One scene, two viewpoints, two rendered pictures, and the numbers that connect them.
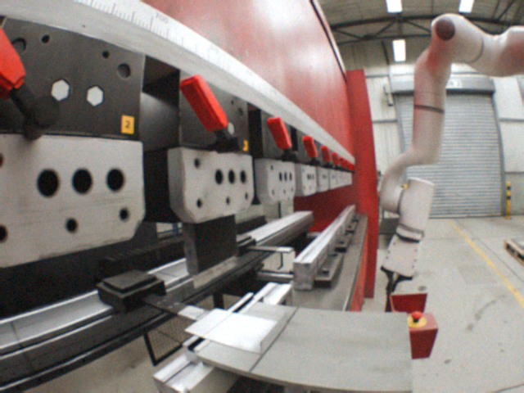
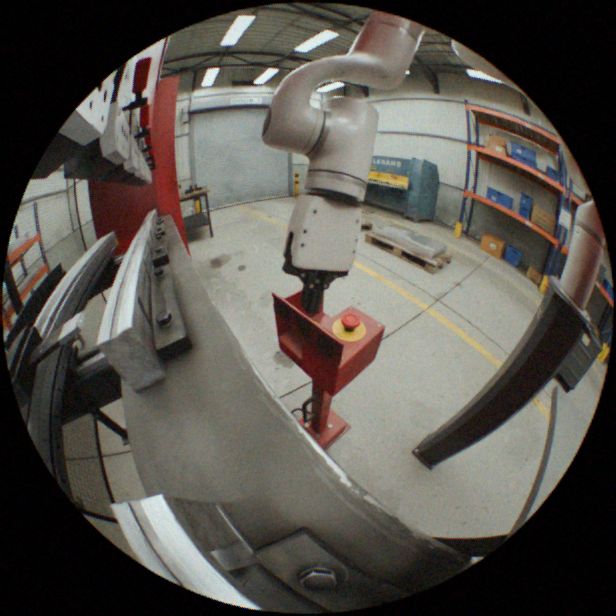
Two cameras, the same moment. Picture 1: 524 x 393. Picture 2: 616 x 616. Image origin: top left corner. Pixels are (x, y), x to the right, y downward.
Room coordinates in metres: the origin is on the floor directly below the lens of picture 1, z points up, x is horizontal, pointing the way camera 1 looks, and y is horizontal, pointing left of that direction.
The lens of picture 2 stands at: (0.50, -0.12, 1.09)
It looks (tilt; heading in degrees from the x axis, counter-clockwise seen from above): 38 degrees down; 297
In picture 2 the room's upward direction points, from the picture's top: straight up
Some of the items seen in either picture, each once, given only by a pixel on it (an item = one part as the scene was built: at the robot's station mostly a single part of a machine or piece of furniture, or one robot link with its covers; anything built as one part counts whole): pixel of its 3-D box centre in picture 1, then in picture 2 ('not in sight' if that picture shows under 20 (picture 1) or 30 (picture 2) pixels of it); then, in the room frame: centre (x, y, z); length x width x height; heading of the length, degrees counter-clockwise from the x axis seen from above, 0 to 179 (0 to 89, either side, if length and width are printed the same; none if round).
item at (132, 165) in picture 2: (322, 169); (120, 145); (1.05, -0.26, 1.26); 0.15 x 0.09 x 0.17; 155
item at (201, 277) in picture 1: (213, 246); not in sight; (0.35, 0.07, 1.13); 0.10 x 0.02 x 0.10; 155
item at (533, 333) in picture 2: not in sight; (488, 409); (-0.03, -0.55, 0.50); 0.18 x 0.18 x 1.00; 60
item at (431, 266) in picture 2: not in sight; (410, 247); (0.39, -3.29, 0.07); 1.20 x 0.81 x 0.14; 153
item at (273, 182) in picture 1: (261, 160); not in sight; (0.51, 0.00, 1.26); 0.15 x 0.09 x 0.17; 155
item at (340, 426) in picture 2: not in sight; (322, 426); (0.60, -0.48, 0.06); 0.25 x 0.20 x 0.12; 68
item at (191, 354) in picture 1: (229, 324); not in sight; (0.37, 0.06, 0.99); 0.20 x 0.03 x 0.03; 155
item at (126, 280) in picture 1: (151, 295); not in sight; (0.42, 0.22, 1.01); 0.26 x 0.12 x 0.05; 65
